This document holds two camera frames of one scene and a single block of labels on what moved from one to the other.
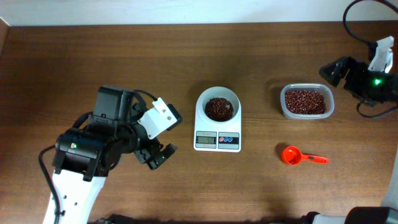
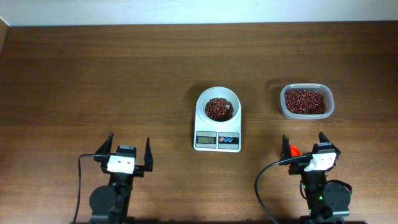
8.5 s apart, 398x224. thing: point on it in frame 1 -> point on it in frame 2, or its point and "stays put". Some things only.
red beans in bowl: [219, 109] stays put
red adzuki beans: [301, 102] stays put
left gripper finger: [161, 157] -> [148, 161]
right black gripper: [345, 74] -> [296, 168]
